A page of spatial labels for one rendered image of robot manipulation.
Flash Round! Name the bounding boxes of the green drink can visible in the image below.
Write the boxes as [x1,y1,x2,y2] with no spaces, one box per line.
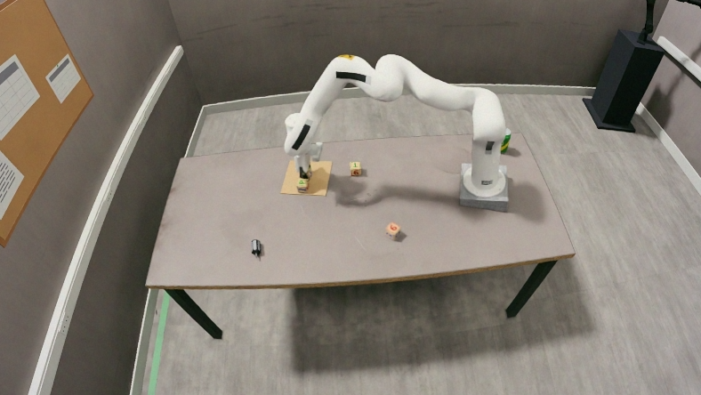
[501,128,512,153]

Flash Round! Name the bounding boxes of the tan flat mat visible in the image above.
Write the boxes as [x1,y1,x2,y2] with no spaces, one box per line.
[281,160,333,196]

